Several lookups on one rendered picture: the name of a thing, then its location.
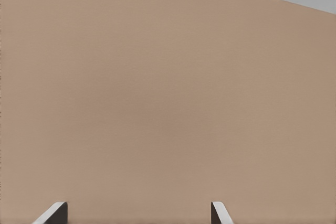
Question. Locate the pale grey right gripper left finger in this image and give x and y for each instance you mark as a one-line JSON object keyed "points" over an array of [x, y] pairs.
{"points": [[55, 214]]}

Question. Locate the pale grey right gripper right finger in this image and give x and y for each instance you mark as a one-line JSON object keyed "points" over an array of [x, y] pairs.
{"points": [[220, 214]]}

